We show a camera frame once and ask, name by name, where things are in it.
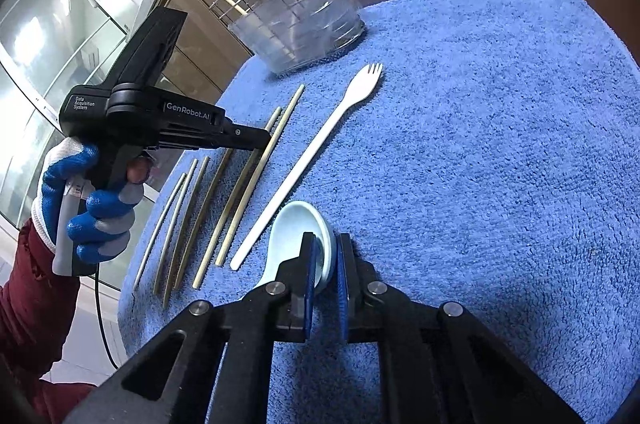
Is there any person's left hand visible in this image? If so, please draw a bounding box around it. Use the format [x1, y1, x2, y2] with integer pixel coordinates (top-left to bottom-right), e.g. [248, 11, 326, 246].
[31, 136, 153, 276]

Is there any row of wooden chopsticks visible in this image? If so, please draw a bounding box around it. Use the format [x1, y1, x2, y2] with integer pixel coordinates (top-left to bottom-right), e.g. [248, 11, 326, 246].
[131, 84, 306, 307]

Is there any white plastic fork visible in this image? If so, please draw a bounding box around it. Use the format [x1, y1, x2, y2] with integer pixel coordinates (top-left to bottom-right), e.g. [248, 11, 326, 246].
[229, 63, 383, 271]

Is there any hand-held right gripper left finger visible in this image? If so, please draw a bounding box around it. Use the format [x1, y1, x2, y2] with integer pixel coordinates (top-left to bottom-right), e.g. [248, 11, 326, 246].
[62, 231, 325, 424]

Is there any wire utensil holder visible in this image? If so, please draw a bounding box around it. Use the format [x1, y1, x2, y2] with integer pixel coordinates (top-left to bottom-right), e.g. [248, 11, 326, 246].
[209, 0, 368, 77]

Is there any black cable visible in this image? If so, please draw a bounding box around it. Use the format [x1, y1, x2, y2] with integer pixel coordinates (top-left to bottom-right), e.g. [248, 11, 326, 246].
[94, 271, 123, 367]

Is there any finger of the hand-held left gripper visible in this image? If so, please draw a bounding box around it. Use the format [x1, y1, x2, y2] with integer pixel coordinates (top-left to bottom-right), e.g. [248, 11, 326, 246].
[200, 116, 274, 154]

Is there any person's left forearm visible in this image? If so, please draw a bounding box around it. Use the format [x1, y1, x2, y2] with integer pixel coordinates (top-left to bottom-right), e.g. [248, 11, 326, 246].
[0, 219, 98, 424]

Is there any glass window with metal frame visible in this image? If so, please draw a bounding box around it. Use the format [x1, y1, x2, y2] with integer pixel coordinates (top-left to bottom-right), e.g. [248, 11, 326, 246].
[0, 0, 166, 255]

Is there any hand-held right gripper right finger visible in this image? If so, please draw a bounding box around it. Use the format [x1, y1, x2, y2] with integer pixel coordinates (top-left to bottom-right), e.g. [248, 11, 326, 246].
[336, 233, 586, 424]

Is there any blue towel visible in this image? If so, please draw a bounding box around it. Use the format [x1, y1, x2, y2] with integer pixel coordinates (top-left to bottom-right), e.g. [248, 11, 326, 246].
[116, 0, 640, 424]

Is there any light blue ceramic spoon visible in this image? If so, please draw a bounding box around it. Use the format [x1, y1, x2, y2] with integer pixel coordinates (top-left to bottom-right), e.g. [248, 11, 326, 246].
[240, 200, 337, 302]

